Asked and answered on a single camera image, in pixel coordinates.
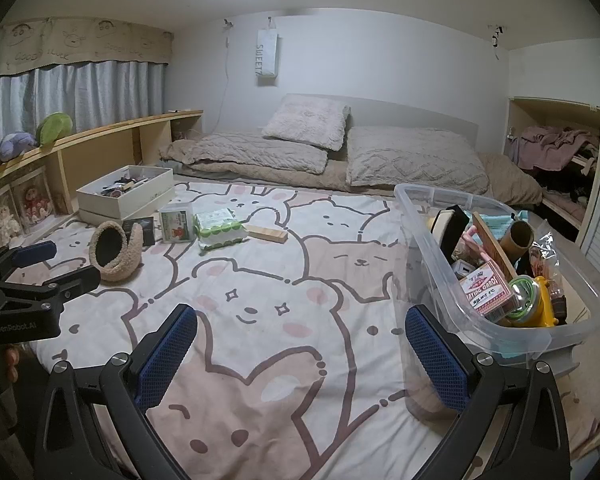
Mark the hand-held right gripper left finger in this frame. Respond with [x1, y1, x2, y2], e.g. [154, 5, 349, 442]
[32, 303, 198, 480]

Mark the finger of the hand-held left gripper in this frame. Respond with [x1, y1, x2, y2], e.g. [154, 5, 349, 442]
[0, 265, 102, 311]
[0, 241, 57, 281]

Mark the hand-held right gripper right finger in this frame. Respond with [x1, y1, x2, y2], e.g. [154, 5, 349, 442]
[405, 304, 572, 480]

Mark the black charger box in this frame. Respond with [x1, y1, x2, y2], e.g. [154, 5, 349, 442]
[121, 217, 156, 247]

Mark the clear plastic storage container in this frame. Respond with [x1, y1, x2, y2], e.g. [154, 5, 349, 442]
[394, 183, 600, 376]

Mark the clear plastic box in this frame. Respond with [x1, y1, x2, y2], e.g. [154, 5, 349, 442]
[158, 203, 197, 244]

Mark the person's left hand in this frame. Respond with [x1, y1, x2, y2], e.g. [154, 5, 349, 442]
[2, 344, 26, 386]

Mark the display case with white doll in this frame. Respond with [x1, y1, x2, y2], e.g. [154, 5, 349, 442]
[0, 187, 23, 246]

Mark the display case with red doll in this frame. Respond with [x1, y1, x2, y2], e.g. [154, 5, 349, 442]
[11, 167, 51, 233]

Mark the beige fluffy pouch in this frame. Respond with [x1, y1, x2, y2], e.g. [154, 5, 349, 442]
[91, 221, 144, 283]

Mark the red playing cards box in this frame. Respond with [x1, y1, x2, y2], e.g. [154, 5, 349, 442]
[460, 266, 523, 322]

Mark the white cardboard box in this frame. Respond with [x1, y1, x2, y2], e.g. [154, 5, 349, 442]
[76, 165, 174, 226]

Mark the printed bed sheet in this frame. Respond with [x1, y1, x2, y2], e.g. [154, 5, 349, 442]
[10, 180, 600, 480]

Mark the pile of small accessories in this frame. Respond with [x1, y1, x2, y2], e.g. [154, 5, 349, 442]
[95, 170, 151, 197]

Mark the purple plush toy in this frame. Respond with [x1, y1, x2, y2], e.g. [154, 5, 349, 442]
[0, 131, 36, 163]

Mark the green round tin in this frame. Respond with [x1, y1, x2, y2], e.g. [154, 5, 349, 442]
[505, 275, 546, 327]

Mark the pink plastic item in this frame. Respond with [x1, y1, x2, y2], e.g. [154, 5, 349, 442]
[462, 227, 482, 261]

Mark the yellow plastic toy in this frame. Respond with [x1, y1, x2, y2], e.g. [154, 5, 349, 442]
[520, 275, 566, 329]

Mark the black upright box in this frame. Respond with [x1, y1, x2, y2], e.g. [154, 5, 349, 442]
[437, 205, 468, 263]

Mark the green plush toy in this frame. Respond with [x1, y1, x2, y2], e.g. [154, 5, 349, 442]
[36, 112, 74, 147]

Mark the brown wooden board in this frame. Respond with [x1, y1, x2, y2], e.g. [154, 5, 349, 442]
[472, 211, 518, 281]

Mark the wooden shelf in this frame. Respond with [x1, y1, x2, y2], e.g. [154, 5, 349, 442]
[0, 109, 204, 241]

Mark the green tissue pack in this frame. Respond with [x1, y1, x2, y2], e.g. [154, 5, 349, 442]
[194, 208, 247, 251]

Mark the cream round item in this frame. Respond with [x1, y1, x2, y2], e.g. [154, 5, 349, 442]
[427, 209, 456, 233]

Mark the cardboard tube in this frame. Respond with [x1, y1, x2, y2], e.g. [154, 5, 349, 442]
[500, 221, 536, 261]

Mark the clear snack bag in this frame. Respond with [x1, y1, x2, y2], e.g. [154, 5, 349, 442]
[527, 220, 563, 281]

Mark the wooden block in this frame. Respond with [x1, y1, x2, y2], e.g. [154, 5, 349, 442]
[243, 225, 287, 243]

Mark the pale blue curtain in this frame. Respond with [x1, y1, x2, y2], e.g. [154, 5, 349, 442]
[0, 60, 166, 161]

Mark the wide beige knitted pillow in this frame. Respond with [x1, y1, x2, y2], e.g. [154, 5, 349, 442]
[346, 126, 490, 188]

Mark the beige printed valance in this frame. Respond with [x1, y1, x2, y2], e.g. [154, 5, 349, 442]
[0, 16, 174, 83]

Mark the long beige knitted pillow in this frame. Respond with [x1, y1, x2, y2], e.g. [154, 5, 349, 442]
[180, 132, 328, 176]

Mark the dark clothes pile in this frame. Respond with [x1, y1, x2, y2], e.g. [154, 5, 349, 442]
[535, 145, 600, 206]

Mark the grey headboard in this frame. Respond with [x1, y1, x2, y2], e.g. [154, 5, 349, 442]
[282, 92, 481, 151]

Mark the pink clothes pile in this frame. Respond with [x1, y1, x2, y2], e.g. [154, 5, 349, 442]
[510, 127, 600, 171]

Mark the white fluffy pillow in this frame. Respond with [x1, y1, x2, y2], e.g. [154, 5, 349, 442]
[261, 96, 352, 152]

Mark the white hanging bag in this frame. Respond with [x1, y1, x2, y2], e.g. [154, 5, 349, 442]
[256, 17, 281, 86]

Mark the white hanging cable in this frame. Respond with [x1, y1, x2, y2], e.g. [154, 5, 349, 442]
[212, 19, 233, 133]

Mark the wall hook with cable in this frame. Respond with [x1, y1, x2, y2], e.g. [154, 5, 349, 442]
[487, 24, 506, 61]

